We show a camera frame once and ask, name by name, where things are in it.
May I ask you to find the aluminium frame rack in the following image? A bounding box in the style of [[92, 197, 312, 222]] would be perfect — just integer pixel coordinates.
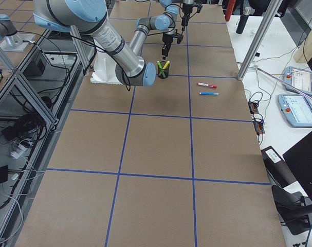
[[0, 27, 96, 246]]

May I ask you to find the brown table cover mat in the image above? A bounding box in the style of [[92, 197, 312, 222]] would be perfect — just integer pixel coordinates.
[[16, 5, 285, 246]]

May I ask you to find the green highlighter pen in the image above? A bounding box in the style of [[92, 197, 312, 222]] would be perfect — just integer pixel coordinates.
[[163, 61, 170, 69]]

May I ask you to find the orange terminal adapter board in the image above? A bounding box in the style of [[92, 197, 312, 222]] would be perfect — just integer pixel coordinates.
[[248, 101, 259, 114]]

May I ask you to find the black mesh pen cup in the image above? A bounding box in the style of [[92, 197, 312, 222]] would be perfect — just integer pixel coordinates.
[[158, 61, 170, 79]]

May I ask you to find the far blue teach pendant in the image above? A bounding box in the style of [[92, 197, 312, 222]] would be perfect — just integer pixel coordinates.
[[283, 66, 312, 96]]

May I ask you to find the white label remote box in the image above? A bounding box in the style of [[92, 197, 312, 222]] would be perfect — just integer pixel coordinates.
[[265, 149, 281, 163]]

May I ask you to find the black steel water bottle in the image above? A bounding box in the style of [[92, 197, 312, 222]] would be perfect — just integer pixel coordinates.
[[236, 7, 251, 34]]

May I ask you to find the black monitor on desk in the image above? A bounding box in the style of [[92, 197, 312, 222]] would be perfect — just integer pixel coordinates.
[[283, 131, 312, 200]]

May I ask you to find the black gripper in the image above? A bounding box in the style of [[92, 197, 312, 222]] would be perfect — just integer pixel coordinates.
[[181, 2, 203, 26], [161, 32, 183, 56]]

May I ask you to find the blue highlighter pen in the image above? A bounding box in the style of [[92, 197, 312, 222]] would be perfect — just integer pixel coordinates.
[[199, 92, 219, 96]]

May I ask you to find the red object at edge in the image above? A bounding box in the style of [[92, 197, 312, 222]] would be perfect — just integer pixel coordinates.
[[225, 0, 236, 22]]

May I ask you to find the near blue teach pendant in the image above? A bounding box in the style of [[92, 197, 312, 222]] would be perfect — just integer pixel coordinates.
[[278, 94, 312, 128]]

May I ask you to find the aluminium frame post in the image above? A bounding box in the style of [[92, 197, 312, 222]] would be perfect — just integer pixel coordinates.
[[236, 0, 282, 81]]

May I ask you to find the blue teach pendant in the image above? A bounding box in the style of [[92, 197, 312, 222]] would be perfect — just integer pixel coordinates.
[[278, 94, 312, 128], [283, 66, 312, 96]]

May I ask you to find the red capped white marker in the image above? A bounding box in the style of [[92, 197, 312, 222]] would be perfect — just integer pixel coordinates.
[[197, 82, 217, 89]]

